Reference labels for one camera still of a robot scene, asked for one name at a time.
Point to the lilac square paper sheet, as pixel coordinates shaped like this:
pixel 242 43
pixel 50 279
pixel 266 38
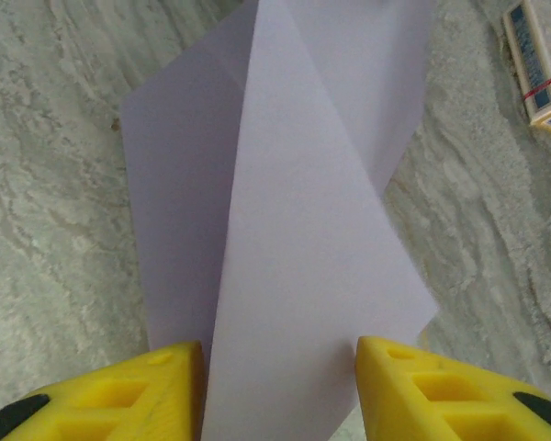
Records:
pixel 303 229

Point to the playing card box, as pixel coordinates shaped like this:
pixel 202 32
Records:
pixel 537 69

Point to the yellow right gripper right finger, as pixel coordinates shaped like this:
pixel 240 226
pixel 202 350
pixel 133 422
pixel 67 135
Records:
pixel 441 399

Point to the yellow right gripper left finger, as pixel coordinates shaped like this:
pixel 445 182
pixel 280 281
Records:
pixel 119 399

